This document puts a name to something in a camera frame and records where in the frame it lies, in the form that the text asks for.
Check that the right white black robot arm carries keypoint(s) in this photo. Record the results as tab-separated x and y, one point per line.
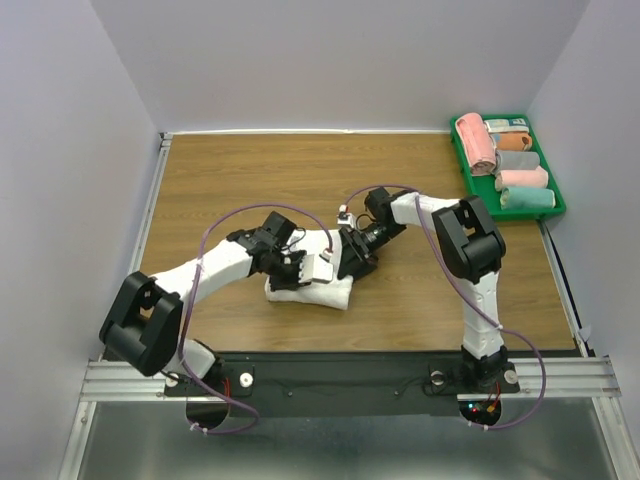
465	241

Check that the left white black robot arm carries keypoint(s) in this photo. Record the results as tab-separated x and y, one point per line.
146	322

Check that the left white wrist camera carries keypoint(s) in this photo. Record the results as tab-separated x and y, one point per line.
316	268

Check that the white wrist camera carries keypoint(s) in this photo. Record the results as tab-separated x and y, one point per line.
316	268
345	218

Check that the short pink rolled towel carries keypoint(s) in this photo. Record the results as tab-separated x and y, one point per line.
535	178

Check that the teal rolled towel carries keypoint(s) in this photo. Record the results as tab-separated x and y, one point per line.
519	198

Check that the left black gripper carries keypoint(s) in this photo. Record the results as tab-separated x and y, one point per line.
292	283

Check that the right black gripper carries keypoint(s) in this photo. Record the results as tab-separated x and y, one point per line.
358	257

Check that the green plastic basket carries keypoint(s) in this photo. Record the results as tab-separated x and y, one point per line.
483	186

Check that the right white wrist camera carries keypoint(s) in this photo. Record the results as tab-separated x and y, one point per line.
345	218

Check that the grey rolled towel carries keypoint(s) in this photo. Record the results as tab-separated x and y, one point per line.
516	160

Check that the aluminium frame rail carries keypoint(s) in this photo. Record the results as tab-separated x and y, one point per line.
115	381

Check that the orange rolled towel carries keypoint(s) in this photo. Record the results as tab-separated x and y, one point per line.
513	141

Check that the white blue patterned towel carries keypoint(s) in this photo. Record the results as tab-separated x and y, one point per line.
507	125

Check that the long pink rolled towel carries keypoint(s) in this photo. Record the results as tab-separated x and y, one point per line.
477	144

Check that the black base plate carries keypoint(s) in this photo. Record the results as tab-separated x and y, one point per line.
289	385

